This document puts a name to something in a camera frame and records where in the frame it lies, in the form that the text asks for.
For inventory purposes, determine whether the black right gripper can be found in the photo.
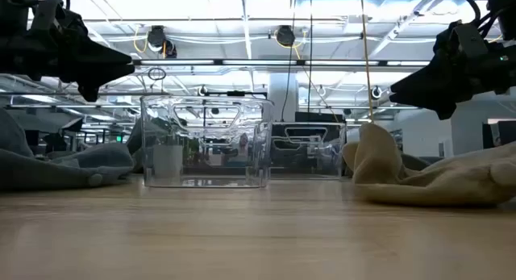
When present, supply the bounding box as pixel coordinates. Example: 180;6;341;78
389;25;516;120

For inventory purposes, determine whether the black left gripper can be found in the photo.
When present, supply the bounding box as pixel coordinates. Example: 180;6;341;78
0;11;136;103

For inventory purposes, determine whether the grey garment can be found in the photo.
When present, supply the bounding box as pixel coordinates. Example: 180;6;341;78
402;153;431;171

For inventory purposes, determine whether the beige cap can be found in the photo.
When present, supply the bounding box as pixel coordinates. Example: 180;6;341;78
341;122;406;186
352;141;516;207

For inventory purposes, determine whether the grey cap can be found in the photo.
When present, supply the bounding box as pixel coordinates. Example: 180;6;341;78
0;106;143;192

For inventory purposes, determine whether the dark monitor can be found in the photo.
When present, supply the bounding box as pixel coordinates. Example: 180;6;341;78
481;120;516;150

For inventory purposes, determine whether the black overhead bar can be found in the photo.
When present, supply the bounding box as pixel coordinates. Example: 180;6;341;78
203;90;268;99

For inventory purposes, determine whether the white column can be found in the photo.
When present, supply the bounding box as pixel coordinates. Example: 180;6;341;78
268;72;300;123

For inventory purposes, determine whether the clear plastic bin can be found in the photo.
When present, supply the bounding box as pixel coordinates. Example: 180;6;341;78
139;94;275;189
268;121;347;180

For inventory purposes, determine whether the black cable loop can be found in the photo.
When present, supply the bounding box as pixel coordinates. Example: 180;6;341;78
147;66;168;81

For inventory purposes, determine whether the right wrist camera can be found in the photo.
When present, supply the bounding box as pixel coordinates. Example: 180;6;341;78
447;22;489;60

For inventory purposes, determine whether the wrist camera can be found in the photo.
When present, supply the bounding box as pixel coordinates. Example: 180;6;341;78
447;22;489;60
28;0;66;31

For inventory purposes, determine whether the black ceiling cable reel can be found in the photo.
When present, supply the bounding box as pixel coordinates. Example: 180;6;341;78
275;24;298;48
146;24;178;59

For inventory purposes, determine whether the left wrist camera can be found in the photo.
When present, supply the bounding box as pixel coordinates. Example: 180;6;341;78
28;0;66;31

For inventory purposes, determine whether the black hanging cable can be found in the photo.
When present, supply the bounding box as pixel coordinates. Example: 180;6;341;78
280;0;298;123
307;0;314;115

